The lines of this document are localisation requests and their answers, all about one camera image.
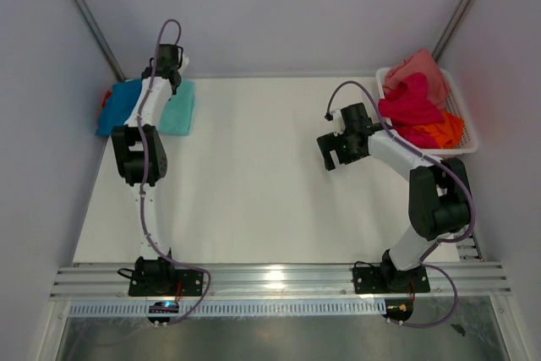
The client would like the teal t shirt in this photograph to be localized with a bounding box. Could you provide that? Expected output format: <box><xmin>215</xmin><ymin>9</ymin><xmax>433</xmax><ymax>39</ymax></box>
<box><xmin>158</xmin><ymin>79</ymin><xmax>195</xmax><ymax>136</ymax></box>

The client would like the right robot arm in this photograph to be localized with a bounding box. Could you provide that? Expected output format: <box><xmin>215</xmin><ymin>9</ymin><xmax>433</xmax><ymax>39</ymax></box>
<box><xmin>316</xmin><ymin>103</ymin><xmax>472</xmax><ymax>293</ymax></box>

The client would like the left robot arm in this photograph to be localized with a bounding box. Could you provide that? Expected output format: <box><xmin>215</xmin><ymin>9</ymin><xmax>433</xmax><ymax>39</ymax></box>
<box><xmin>111</xmin><ymin>44</ymin><xmax>184</xmax><ymax>297</ymax></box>

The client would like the blue folded t shirt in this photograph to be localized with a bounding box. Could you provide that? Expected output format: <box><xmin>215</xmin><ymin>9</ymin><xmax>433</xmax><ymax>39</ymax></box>
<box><xmin>96</xmin><ymin>79</ymin><xmax>142</xmax><ymax>136</ymax></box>

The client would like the magenta t shirt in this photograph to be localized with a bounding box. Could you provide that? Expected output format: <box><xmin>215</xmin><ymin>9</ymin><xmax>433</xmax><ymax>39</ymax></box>
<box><xmin>378</xmin><ymin>73</ymin><xmax>445</xmax><ymax>149</ymax></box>

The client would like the red folded t shirt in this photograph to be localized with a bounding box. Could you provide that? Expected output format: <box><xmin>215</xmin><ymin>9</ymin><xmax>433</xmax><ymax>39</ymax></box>
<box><xmin>101</xmin><ymin>90</ymin><xmax>112</xmax><ymax>109</ymax></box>

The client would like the orange t shirt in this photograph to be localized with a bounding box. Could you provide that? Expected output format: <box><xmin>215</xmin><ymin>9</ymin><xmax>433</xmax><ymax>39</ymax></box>
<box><xmin>413</xmin><ymin>110</ymin><xmax>465</xmax><ymax>149</ymax></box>

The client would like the salmon pink t shirt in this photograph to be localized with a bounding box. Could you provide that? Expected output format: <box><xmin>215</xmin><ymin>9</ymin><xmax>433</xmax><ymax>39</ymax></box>
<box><xmin>383</xmin><ymin>48</ymin><xmax>451</xmax><ymax>109</ymax></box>

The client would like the right black controller board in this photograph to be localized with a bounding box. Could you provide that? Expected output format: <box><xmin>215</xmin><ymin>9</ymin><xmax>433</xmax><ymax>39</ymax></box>
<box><xmin>383</xmin><ymin>299</ymin><xmax>414</xmax><ymax>323</ymax></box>

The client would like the black controller board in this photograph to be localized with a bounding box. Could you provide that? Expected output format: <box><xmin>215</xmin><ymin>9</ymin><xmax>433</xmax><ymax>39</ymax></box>
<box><xmin>146</xmin><ymin>300</ymin><xmax>179</xmax><ymax>325</ymax></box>
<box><xmin>383</xmin><ymin>299</ymin><xmax>414</xmax><ymax>323</ymax></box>

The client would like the left black controller board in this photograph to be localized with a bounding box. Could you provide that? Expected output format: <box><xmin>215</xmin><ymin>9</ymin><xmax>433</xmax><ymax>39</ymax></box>
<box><xmin>146</xmin><ymin>300</ymin><xmax>179</xmax><ymax>325</ymax></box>

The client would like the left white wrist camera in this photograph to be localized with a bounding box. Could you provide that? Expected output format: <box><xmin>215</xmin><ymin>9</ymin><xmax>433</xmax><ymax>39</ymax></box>
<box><xmin>178</xmin><ymin>51</ymin><xmax>189</xmax><ymax>74</ymax></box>

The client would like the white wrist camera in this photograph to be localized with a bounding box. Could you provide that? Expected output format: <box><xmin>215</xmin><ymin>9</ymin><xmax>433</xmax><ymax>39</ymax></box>
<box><xmin>178</xmin><ymin>51</ymin><xmax>189</xmax><ymax>74</ymax></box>
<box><xmin>325</xmin><ymin>109</ymin><xmax>345</xmax><ymax>135</ymax></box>

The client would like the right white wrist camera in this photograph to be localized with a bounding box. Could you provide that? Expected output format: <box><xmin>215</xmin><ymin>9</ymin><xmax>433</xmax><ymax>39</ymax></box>
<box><xmin>325</xmin><ymin>109</ymin><xmax>345</xmax><ymax>135</ymax></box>

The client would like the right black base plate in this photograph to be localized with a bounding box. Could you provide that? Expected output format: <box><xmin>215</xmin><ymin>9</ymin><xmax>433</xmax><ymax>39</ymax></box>
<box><xmin>352</xmin><ymin>261</ymin><xmax>431</xmax><ymax>294</ymax></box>

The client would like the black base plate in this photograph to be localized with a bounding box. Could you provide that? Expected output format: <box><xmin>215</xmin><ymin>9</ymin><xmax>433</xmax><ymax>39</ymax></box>
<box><xmin>128</xmin><ymin>270</ymin><xmax>204</xmax><ymax>298</ymax></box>
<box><xmin>352</xmin><ymin>261</ymin><xmax>431</xmax><ymax>294</ymax></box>

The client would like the left corner frame post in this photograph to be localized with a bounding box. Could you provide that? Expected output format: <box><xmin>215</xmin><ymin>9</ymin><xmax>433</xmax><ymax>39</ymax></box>
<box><xmin>71</xmin><ymin>0</ymin><xmax>126</xmax><ymax>81</ymax></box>

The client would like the corner frame post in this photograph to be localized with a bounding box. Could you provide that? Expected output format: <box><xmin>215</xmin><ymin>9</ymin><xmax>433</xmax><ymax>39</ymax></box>
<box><xmin>71</xmin><ymin>0</ymin><xmax>126</xmax><ymax>81</ymax></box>
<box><xmin>432</xmin><ymin>0</ymin><xmax>475</xmax><ymax>63</ymax></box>

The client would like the white slotted cable duct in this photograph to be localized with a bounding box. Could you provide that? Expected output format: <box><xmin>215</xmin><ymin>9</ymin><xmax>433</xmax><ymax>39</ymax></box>
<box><xmin>68</xmin><ymin>298</ymin><xmax>385</xmax><ymax>318</ymax></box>

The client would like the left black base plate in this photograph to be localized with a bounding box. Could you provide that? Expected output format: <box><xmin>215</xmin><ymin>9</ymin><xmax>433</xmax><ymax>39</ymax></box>
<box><xmin>128</xmin><ymin>270</ymin><xmax>204</xmax><ymax>298</ymax></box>

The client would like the right corner frame post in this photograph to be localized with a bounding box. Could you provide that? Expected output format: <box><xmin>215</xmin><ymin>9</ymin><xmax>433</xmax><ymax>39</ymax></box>
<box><xmin>432</xmin><ymin>0</ymin><xmax>475</xmax><ymax>63</ymax></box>

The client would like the aluminium front rail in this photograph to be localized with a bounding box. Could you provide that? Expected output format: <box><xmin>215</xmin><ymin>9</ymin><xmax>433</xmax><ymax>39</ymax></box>
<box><xmin>50</xmin><ymin>261</ymin><xmax>511</xmax><ymax>301</ymax></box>

